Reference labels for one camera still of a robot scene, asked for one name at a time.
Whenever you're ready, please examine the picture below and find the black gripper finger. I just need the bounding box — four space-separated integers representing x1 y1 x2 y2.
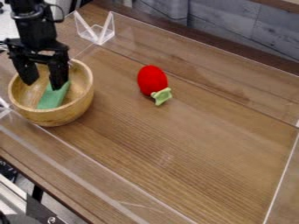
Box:
12 57 40 86
48 58 70 90

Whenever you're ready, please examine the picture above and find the green rectangular stick block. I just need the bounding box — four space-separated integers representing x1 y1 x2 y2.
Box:
36 81 71 109

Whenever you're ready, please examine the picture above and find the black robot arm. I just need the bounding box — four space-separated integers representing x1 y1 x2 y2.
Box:
4 0 70 90

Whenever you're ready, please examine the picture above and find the black table leg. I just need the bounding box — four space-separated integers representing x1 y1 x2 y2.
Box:
32 185 43 202

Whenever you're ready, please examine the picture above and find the clear acrylic corner bracket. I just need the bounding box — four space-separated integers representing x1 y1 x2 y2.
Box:
74 11 116 46

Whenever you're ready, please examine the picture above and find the red plush strawberry toy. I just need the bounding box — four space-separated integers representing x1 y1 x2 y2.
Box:
136 65 174 106

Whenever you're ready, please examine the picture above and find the brown wooden bowl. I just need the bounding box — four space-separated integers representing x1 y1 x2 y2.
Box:
8 59 94 127

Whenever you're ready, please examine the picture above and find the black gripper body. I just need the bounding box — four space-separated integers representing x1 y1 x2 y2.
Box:
4 10 70 65

